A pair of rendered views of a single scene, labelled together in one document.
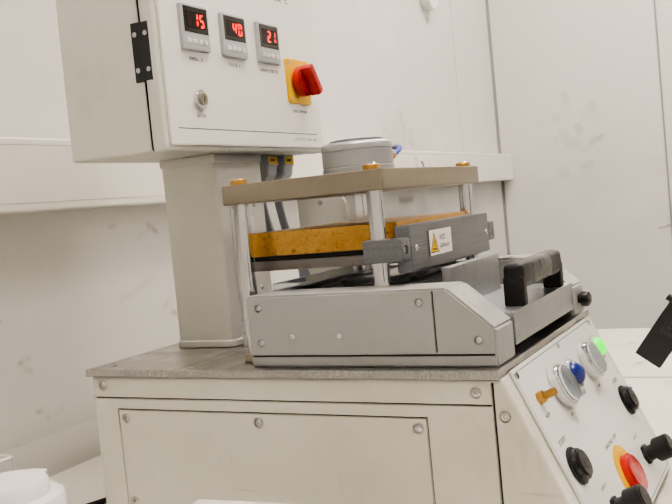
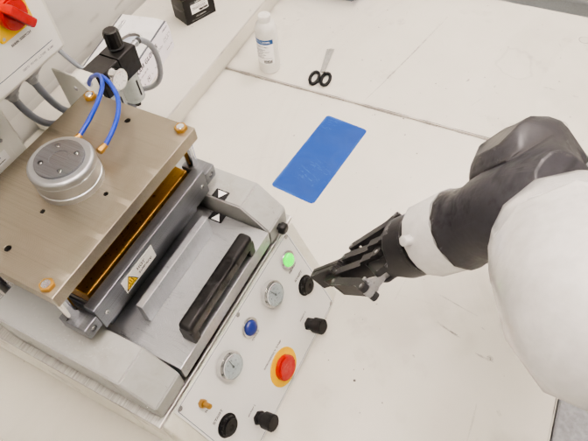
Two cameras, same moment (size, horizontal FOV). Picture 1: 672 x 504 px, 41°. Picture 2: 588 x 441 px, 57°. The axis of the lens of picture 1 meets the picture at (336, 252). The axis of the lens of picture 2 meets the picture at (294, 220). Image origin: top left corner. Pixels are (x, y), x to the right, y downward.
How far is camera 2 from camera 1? 0.82 m
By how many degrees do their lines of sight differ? 52
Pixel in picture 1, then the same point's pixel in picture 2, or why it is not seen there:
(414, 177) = (101, 248)
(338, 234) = not seen: hidden behind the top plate
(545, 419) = (204, 416)
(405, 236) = (94, 314)
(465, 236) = (173, 223)
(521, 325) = (191, 361)
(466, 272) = (164, 283)
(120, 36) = not seen: outside the picture
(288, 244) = not seen: hidden behind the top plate
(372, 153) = (70, 192)
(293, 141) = (22, 74)
